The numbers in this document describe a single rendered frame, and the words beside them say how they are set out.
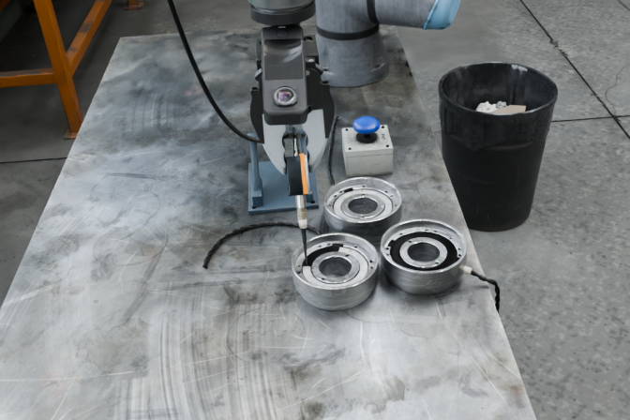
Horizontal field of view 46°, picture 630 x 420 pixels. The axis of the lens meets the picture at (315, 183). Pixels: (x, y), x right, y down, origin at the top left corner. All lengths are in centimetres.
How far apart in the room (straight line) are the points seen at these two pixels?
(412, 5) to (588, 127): 173
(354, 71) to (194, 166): 36
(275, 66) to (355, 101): 54
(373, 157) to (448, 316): 31
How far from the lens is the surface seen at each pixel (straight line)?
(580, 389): 191
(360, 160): 109
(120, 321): 92
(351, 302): 87
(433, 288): 89
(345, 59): 135
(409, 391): 80
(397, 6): 128
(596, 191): 256
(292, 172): 87
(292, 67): 78
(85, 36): 324
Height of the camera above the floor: 141
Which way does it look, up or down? 34 degrees down
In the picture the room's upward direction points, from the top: 4 degrees counter-clockwise
